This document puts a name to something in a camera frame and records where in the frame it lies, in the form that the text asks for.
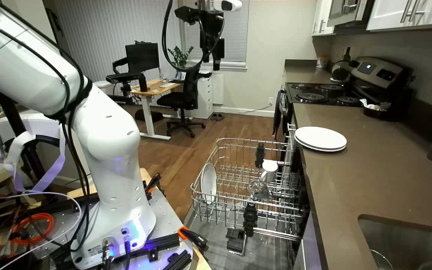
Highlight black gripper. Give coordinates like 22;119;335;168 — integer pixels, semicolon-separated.
176;6;226;71

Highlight white plate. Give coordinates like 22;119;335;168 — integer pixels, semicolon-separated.
298;141;347;153
295;126;347;149
202;162;218;204

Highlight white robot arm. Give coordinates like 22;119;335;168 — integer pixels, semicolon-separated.
0;5;187;270

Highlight white plate in rack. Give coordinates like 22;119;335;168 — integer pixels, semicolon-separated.
202;162;218;204

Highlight steel kitchen sink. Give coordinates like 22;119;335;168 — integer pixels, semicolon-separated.
359;216;432;270

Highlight green potted plant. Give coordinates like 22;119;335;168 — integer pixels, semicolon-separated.
170;47;193;69

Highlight computer monitor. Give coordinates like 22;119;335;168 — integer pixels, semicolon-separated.
127;42;160;74

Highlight black armrest chair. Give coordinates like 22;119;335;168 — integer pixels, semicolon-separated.
106;57;149;98

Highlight black office chair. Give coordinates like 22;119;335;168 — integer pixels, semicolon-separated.
158;68;211;138

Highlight wooden desk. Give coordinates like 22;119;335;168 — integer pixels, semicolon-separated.
131;80;179;141

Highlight white upper cabinets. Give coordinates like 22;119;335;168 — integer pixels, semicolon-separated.
313;0;432;36

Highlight black kettle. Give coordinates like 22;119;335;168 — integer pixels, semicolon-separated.
331;48;358;83

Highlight white mug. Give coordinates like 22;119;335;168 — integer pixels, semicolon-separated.
263;159;280;182

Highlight black stove range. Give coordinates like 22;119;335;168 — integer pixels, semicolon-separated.
272;56;416;141

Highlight clear drinking glass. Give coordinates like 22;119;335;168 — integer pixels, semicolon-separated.
251;183;271;201

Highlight black cutlery basket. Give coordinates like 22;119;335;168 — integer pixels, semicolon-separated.
226;201;260;254

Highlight wire dishwasher rack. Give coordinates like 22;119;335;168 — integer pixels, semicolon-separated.
191;138;305;242

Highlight orange handled tool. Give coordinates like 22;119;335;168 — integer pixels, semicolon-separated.
178;227;209;252

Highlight orange cable coil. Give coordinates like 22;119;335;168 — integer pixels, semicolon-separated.
11;212;58;248

